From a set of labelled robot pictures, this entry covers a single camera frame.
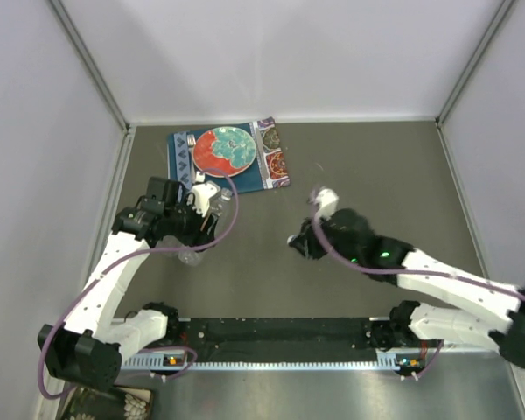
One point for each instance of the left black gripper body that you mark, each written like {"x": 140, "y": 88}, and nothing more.
{"x": 185, "y": 225}

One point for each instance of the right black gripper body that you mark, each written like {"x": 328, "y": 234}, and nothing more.
{"x": 314, "y": 246}

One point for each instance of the clear bottle orange base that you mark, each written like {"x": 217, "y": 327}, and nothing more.
{"x": 212, "y": 206}

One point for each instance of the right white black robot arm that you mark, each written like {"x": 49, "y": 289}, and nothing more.
{"x": 480, "y": 312}

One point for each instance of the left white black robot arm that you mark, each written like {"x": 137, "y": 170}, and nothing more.
{"x": 85, "y": 347}

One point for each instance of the blue patterned placemat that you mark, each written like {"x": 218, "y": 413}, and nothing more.
{"x": 182, "y": 168}

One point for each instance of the colourful mandala napkin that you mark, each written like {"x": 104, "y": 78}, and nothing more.
{"x": 273, "y": 152}

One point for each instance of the silver fork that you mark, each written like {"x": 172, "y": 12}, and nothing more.
{"x": 191, "y": 142}

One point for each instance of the red teal patterned plate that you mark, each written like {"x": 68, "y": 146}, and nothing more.
{"x": 225, "y": 149}

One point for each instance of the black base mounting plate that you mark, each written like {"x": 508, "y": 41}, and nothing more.
{"x": 290, "y": 339}

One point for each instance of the silver knife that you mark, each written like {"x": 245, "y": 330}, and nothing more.
{"x": 260, "y": 154}

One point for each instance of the floral patterned box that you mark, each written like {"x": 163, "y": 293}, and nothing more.
{"x": 117, "y": 403}

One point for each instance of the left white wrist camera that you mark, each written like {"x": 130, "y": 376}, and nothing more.
{"x": 199, "y": 198}

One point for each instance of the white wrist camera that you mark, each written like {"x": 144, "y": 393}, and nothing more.
{"x": 323, "y": 202}
{"x": 199, "y": 198}

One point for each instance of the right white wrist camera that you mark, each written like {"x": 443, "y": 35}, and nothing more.
{"x": 323, "y": 202}

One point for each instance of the aluminium frame rail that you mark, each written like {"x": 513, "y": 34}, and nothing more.
{"x": 464, "y": 345}

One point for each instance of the grey slotted cable duct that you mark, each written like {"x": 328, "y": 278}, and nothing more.
{"x": 174, "y": 362}

